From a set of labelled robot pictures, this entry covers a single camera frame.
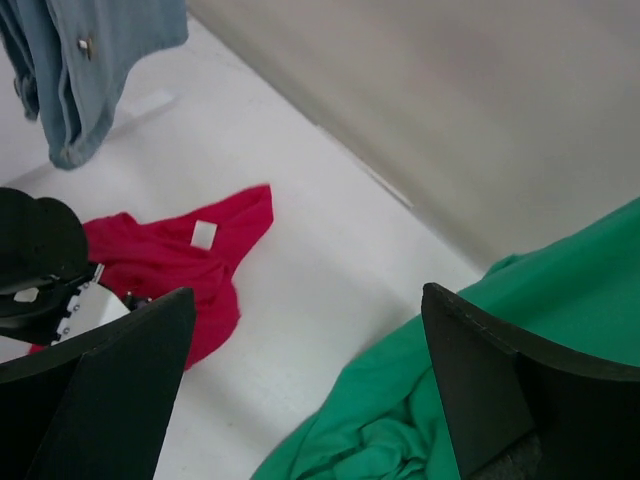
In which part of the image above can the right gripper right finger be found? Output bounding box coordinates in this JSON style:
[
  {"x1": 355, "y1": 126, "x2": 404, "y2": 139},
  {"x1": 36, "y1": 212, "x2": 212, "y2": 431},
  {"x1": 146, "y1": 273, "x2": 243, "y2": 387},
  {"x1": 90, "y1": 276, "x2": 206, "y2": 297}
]
[{"x1": 421, "y1": 283, "x2": 639, "y2": 479}]

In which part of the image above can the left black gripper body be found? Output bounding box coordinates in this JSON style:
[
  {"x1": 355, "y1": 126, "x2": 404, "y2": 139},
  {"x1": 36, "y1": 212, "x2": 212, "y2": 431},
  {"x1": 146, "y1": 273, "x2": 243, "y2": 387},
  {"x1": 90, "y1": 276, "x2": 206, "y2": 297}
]
[{"x1": 1, "y1": 187, "x2": 93, "y2": 343}]

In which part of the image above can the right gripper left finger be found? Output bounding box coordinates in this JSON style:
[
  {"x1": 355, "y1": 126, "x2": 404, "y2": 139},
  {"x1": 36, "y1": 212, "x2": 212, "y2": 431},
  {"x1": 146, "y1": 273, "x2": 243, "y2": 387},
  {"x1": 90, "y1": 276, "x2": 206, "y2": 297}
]
[{"x1": 1, "y1": 288, "x2": 196, "y2": 479}]

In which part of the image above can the red t shirt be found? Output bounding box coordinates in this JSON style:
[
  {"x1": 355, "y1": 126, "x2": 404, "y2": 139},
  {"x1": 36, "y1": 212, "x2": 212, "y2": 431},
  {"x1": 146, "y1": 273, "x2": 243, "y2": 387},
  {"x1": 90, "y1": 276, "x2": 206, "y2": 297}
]
[{"x1": 27, "y1": 183, "x2": 276, "y2": 372}]

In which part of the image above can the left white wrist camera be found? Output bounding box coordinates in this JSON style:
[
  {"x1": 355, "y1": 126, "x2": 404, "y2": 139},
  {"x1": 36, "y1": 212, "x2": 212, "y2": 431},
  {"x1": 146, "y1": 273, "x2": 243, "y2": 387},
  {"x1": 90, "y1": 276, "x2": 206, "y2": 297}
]
[{"x1": 14, "y1": 263, "x2": 132, "y2": 347}]

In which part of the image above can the green t shirt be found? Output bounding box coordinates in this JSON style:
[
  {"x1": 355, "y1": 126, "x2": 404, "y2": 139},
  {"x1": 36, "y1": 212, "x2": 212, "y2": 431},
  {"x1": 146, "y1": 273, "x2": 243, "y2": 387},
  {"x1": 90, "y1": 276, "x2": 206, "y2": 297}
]
[{"x1": 255, "y1": 202, "x2": 639, "y2": 479}]

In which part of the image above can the blue denim garment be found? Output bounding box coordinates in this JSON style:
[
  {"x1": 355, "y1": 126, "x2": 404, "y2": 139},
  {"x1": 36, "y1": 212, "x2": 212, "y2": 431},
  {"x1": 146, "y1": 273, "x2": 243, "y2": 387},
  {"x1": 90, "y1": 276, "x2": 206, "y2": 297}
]
[{"x1": 1, "y1": 0, "x2": 188, "y2": 170}]

